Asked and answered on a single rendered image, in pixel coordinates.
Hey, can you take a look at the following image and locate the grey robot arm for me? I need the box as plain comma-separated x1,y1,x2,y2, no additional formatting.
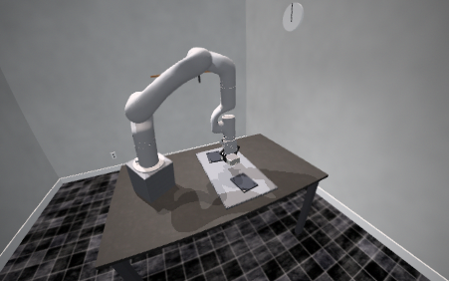
124,48,236,173

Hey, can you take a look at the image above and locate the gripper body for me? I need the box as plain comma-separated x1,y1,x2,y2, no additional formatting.
222,139,237,155

